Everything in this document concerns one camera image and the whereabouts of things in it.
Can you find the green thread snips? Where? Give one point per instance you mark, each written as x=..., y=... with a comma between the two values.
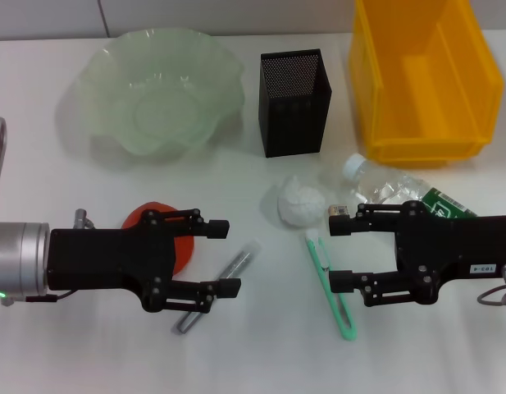
x=318, y=256

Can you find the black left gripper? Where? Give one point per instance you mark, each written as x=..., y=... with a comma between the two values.
x=92, y=256

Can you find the orange fruit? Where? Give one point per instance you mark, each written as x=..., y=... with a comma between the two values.
x=186, y=254

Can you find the grey pen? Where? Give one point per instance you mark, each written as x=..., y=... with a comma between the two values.
x=241, y=262

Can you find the yellow plastic bin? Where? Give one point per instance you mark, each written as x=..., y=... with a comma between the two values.
x=429, y=90

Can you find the white paper ball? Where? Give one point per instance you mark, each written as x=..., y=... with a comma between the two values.
x=299, y=203

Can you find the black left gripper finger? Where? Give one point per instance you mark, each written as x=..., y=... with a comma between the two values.
x=230, y=288

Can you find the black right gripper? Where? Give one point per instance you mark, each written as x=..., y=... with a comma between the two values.
x=461, y=250

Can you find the beige eraser with barcode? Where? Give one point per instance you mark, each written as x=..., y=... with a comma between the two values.
x=339, y=210

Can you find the clear bottle with green label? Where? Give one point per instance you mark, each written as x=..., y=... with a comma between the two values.
x=384, y=189

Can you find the pale green wavy fruit plate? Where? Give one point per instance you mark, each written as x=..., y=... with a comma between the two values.
x=154, y=94

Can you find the black mesh pen holder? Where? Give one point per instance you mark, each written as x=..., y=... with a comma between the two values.
x=295, y=119

